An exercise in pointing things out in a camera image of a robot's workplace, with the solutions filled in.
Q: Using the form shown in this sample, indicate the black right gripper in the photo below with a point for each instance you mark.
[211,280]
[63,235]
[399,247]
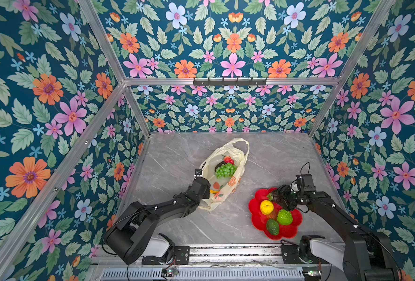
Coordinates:
[282,195]

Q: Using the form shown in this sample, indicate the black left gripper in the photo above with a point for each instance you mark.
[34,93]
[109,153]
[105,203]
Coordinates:
[206,189]

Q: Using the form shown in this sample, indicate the cream plastic bag orange print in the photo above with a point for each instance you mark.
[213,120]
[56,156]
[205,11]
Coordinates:
[238,149]

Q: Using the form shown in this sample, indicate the green bell pepper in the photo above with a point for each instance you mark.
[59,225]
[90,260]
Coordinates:
[284,218]

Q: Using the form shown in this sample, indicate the dark brown avocado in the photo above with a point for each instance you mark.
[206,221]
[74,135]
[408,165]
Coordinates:
[219,165]

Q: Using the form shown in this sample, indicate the yellow lemon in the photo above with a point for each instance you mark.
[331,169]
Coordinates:
[266,207]

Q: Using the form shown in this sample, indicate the green avocado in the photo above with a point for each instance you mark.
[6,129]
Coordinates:
[273,227]

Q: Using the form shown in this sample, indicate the red flower-shaped plate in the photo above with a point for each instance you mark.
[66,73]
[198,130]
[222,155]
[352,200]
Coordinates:
[259,220]

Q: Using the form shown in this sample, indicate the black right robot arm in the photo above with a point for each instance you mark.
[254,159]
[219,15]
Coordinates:
[365,255]

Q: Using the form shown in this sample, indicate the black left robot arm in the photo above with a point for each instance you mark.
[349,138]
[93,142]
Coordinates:
[131,233]

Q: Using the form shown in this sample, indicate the green grapes bunch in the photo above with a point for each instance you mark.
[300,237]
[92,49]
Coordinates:
[225,171]

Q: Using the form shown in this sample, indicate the red apple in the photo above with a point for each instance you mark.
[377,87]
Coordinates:
[228,160]

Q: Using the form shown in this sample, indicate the small circuit board right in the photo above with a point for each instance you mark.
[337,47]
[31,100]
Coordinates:
[312,275]

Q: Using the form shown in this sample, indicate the small circuit board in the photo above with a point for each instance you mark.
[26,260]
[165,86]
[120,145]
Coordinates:
[312,275]
[169,273]

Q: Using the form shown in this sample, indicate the small circuit board left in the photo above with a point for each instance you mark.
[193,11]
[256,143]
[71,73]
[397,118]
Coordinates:
[169,273]

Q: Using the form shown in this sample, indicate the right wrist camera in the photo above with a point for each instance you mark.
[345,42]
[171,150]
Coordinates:
[294,186]

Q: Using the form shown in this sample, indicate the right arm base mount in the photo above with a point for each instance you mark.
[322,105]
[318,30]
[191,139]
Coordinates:
[302,249]

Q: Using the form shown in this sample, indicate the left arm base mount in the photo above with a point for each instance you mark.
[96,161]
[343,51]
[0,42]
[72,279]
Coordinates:
[162,250]

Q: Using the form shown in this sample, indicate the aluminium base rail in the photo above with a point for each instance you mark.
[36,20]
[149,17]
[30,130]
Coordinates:
[217,262]

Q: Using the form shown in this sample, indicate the black hook rail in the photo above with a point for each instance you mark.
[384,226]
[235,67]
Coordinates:
[220,82]

